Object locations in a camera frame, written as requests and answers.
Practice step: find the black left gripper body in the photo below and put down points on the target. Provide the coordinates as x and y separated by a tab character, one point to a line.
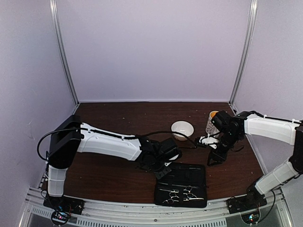
160	174

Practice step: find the right aluminium frame post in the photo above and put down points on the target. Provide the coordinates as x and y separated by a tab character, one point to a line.
245	51

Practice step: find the silver thinning scissors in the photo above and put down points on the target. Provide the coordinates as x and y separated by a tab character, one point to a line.
173	196

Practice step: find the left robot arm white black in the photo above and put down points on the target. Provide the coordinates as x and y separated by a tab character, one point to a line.
74	136

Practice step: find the front aluminium rail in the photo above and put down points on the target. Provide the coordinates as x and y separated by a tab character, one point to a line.
114	214

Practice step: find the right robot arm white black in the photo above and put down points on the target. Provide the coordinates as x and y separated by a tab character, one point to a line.
280	138

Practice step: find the black hair clip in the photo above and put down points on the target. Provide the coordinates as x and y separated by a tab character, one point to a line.
189	168

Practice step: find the white mug yellow inside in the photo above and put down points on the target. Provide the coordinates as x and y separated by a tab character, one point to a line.
210	128

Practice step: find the aluminium frame post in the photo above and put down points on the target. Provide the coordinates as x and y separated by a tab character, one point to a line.
63	56
245	51

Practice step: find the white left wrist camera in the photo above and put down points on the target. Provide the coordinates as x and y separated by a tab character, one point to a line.
174	158

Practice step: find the black tool case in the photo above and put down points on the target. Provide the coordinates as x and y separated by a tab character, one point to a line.
178	180

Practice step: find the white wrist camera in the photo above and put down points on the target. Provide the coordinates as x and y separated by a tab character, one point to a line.
206	141
174	158

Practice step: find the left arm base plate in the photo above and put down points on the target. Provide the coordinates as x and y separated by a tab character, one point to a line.
66	204

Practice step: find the silver straight hair scissors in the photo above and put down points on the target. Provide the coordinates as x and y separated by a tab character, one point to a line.
189	195

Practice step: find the white ceramic bowl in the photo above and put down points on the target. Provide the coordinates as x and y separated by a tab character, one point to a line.
183	129

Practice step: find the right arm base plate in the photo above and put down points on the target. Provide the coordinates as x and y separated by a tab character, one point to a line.
242	204

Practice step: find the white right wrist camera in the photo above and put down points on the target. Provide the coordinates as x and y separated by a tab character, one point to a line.
206	141

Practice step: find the left aluminium frame post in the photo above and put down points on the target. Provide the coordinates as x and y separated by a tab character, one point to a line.
63	56

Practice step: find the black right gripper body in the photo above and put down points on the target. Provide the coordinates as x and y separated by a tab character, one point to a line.
223	155

